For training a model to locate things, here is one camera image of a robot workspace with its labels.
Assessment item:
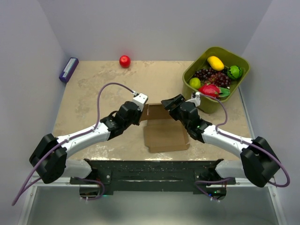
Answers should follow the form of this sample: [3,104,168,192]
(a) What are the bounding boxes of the dark purple grapes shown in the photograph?
[193,67,231,88]

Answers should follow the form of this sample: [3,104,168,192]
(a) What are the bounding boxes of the green lime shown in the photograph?
[189,77,201,90]

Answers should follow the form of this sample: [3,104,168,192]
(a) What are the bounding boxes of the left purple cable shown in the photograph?
[11,82,139,206]

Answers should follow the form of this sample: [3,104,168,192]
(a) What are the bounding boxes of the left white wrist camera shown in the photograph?
[132,93,148,112]

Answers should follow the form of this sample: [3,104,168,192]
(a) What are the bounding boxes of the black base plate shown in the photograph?
[70,159,236,197]

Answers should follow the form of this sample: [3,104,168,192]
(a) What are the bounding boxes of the yellow mango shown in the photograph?
[207,56,225,71]

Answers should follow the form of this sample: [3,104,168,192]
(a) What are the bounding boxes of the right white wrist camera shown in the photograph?
[189,91,201,107]

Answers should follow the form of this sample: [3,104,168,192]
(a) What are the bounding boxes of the red dragon fruit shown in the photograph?
[198,83,231,98]

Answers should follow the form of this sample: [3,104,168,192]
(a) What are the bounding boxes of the brown cardboard box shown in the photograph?
[140,103,190,153]

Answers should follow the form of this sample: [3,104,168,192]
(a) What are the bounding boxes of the red apple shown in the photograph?
[119,55,131,68]

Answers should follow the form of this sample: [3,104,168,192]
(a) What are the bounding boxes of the small green watermelon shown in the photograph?
[227,65,242,80]

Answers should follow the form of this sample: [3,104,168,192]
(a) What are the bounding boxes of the olive green plastic bin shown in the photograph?
[182,46,250,103]

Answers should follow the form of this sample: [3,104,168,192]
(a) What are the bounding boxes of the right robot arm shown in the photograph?
[161,92,280,188]

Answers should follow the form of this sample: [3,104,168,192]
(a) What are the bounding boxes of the purple rectangular box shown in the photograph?
[59,57,79,83]

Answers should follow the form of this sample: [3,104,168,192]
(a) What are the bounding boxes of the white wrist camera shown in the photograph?
[189,91,201,107]
[132,93,148,112]

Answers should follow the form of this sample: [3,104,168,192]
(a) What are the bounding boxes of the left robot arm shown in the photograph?
[29,99,147,184]

